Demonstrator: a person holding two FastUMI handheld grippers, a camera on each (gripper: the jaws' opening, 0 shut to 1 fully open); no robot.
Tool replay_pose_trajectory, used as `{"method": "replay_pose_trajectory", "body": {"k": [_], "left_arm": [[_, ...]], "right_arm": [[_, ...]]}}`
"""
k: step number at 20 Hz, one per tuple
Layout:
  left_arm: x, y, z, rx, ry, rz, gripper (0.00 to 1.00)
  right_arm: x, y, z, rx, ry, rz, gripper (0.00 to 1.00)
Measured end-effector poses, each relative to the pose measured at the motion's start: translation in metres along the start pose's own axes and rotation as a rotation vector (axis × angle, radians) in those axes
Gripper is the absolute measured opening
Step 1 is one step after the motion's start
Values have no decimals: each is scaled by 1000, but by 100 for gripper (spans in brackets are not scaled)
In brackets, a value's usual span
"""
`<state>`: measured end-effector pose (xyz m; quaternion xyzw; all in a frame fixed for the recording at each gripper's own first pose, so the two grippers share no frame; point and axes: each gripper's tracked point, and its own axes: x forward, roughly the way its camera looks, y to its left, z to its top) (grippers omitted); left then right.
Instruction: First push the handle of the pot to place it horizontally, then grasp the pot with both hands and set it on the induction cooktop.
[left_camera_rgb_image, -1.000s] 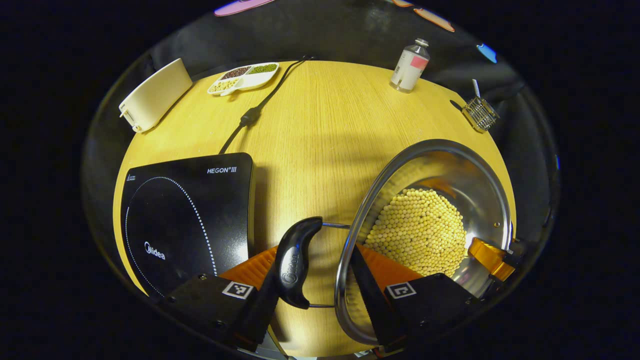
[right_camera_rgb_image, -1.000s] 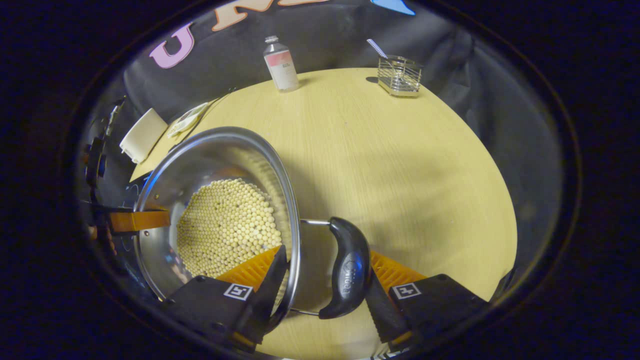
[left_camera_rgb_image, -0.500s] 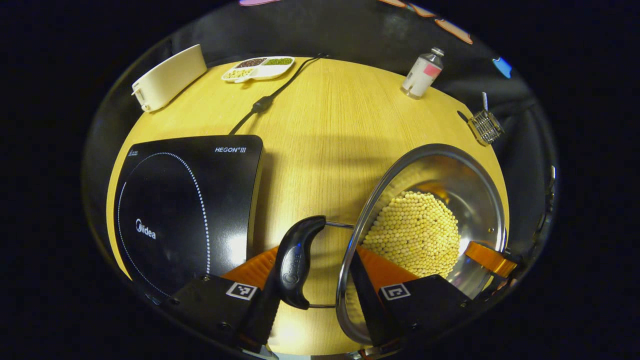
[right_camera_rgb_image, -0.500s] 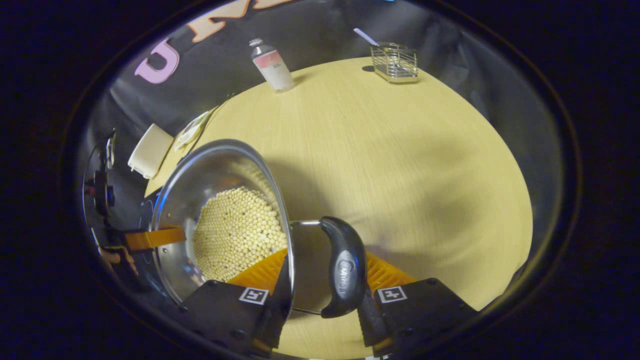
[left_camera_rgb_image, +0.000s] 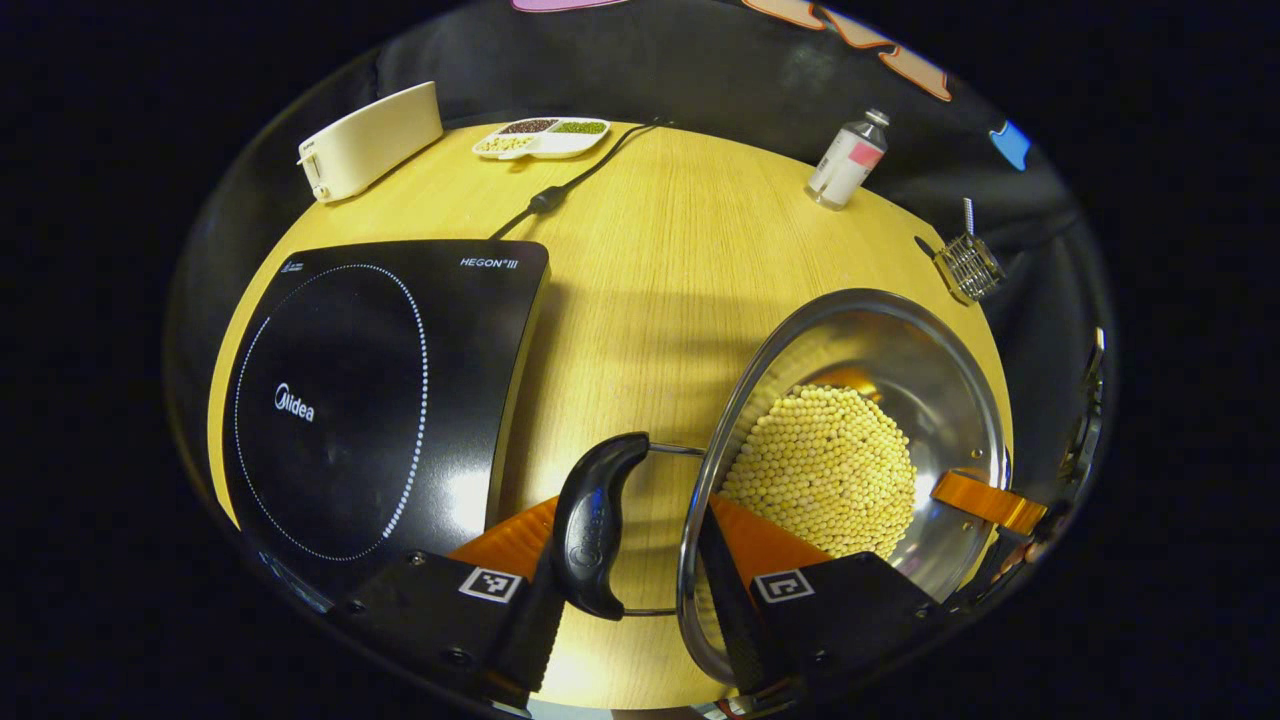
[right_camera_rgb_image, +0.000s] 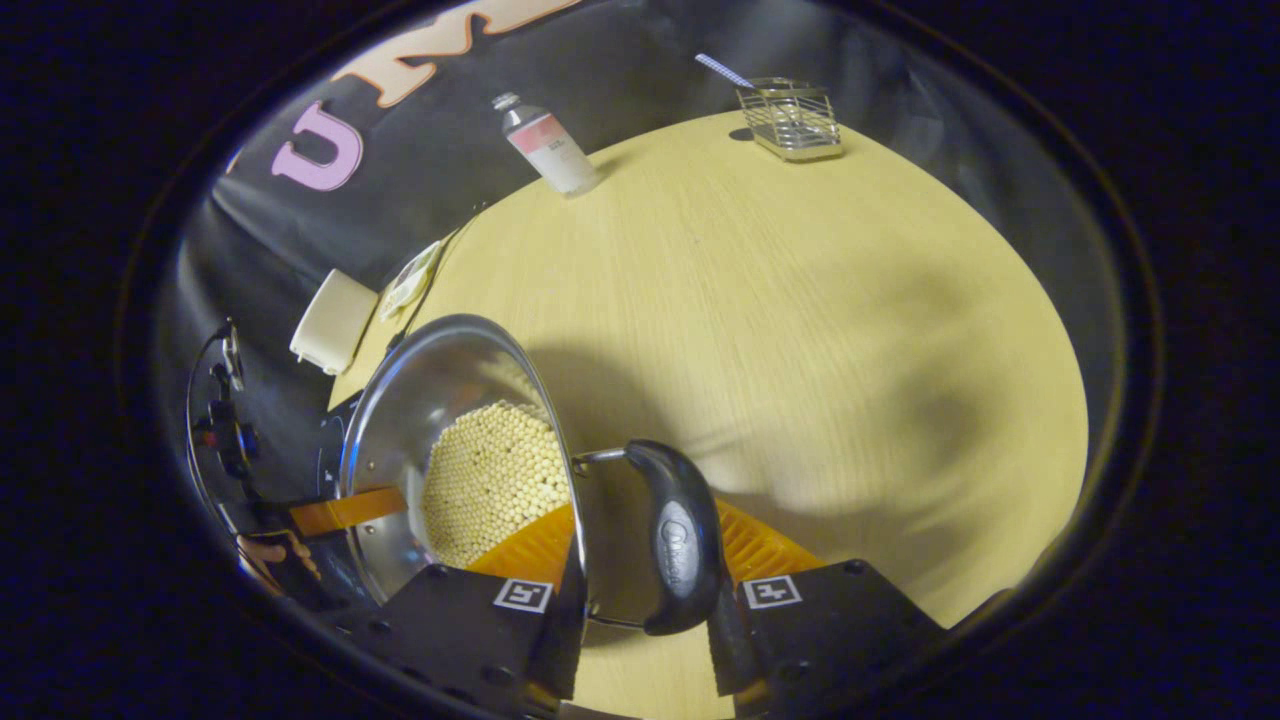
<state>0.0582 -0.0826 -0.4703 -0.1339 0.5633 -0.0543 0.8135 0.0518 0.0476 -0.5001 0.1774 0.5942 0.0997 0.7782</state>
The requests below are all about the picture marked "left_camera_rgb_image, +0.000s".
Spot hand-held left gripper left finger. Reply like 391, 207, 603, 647
335, 495, 571, 711

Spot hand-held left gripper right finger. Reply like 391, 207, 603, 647
695, 495, 946, 698

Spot steel pot with black handle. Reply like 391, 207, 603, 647
552, 288, 1013, 691

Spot black induction cooktop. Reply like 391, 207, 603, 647
222, 238, 551, 601

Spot clear bottle with pink label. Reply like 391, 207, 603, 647
807, 109, 891, 211

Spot white divided bean dish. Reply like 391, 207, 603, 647
472, 117, 611, 161

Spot white toaster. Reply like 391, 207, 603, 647
297, 81, 444, 205

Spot wire mesh holder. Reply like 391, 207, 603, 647
933, 232, 1007, 304

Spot black power cable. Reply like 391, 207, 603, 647
488, 120, 673, 241

